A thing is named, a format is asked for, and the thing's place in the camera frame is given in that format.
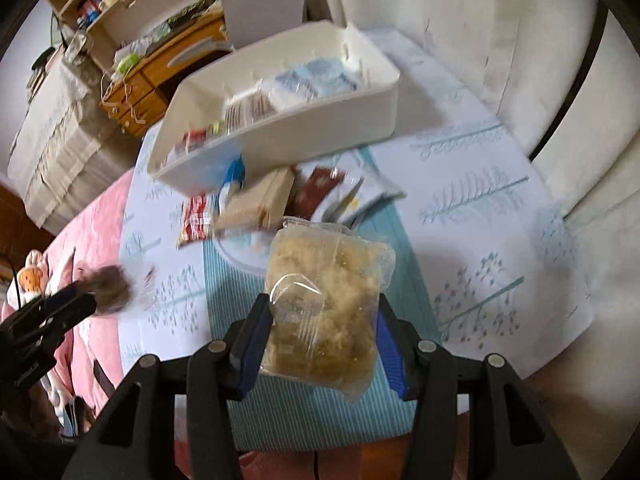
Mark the light blue mask packet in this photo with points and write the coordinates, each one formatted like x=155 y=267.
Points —
x=317 y=79

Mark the white red snack bag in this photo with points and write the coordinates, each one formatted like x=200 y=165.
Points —
x=238 y=112

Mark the dark red snack packet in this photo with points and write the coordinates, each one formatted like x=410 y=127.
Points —
x=308 y=198

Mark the cartoon baby cloth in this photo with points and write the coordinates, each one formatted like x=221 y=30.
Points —
x=30 y=282

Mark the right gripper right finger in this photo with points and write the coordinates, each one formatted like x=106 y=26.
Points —
x=420 y=370

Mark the red Coolies cookie packet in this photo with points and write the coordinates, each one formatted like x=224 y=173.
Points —
x=196 y=220

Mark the wooden desk drawers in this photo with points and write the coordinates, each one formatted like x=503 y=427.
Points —
x=141 y=98

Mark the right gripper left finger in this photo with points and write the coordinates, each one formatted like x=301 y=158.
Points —
x=224 y=370

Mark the clear bag yellow crumbs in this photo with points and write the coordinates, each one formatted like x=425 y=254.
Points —
x=323 y=283

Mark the white draped cloth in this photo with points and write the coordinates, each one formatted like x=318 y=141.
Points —
x=68 y=151

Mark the clear brown cake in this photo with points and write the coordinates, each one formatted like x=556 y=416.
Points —
x=120 y=288

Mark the brown paper bag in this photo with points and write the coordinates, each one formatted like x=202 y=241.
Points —
x=260 y=205

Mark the blue and white snack packet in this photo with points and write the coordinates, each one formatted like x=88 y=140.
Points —
x=233 y=182

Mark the leaf patterned tablecloth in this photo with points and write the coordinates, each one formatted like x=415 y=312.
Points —
x=484 y=262

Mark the white plastic organizer bin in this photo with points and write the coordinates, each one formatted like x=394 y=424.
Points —
x=289 y=136

